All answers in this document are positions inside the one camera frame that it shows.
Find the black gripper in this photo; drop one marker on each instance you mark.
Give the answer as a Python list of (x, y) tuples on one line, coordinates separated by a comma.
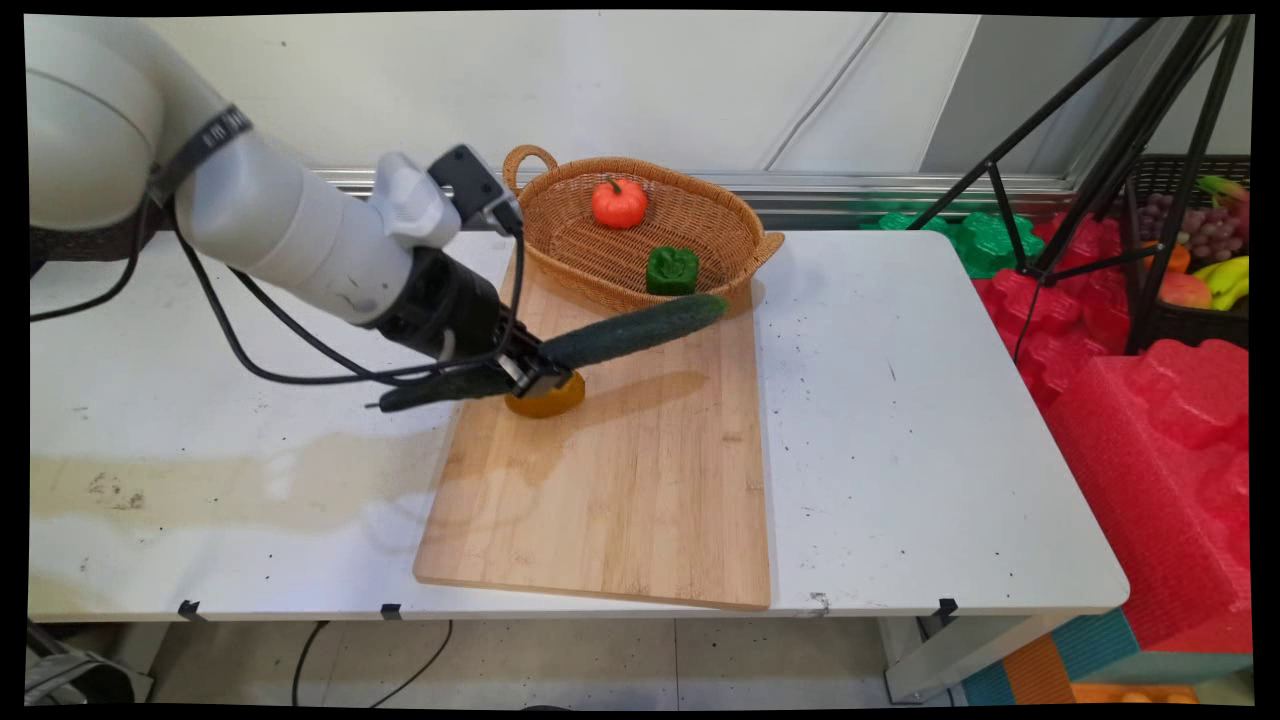
[(450, 305)]

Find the dark green toy cucumber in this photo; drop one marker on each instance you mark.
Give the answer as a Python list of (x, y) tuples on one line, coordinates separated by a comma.
[(630, 332)]

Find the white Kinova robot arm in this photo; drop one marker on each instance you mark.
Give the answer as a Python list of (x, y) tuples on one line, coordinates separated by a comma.
[(270, 225)]

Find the orange toy fruit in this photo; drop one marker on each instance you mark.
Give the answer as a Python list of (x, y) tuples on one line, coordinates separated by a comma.
[(545, 403)]

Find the brown wicker basket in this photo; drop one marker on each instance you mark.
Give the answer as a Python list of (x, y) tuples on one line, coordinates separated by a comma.
[(600, 240)]

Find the wooden cutting board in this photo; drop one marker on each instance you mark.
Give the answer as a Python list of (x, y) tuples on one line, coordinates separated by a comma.
[(640, 480)]

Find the green toy bell pepper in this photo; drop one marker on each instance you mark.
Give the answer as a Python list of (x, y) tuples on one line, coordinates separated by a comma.
[(671, 271)]

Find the red toy tomato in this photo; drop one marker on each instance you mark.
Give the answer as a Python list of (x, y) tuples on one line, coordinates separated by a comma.
[(619, 204)]

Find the green foam mat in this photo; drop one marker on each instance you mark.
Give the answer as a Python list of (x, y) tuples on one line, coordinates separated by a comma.
[(985, 240)]

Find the black woven basket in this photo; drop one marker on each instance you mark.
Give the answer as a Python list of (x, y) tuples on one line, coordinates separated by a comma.
[(80, 245)]

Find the white table leg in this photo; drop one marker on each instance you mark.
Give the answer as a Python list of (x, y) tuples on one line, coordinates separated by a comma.
[(960, 655)]

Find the small red foam mat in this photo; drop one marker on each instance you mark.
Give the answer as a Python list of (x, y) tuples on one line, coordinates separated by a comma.
[(1060, 320)]

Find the grey black floor equipment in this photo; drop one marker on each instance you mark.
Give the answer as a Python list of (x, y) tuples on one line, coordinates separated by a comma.
[(80, 675)]

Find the large red foam mat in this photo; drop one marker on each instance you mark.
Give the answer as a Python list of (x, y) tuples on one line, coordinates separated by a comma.
[(1150, 480)]

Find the black tripod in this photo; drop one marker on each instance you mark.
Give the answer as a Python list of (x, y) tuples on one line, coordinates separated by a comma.
[(1130, 150)]

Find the teal and orange foam block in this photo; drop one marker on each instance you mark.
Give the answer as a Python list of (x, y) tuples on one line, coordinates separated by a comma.
[(1090, 660)]

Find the black plastic crate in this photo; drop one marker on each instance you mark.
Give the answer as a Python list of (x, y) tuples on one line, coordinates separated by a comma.
[(1180, 325)]

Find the orange toy peach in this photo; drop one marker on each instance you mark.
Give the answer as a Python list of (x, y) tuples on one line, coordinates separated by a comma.
[(1184, 290)]

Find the purple toy grapes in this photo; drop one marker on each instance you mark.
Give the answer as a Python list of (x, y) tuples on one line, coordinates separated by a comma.
[(1208, 232)]

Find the yellow toy bananas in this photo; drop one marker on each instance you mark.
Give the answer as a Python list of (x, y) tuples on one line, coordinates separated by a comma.
[(1228, 278)]

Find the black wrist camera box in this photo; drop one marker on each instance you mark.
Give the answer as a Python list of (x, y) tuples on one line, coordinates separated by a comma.
[(475, 185)]

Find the aluminium wall rail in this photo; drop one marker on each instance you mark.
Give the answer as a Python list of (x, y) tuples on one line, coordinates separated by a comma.
[(850, 185)]

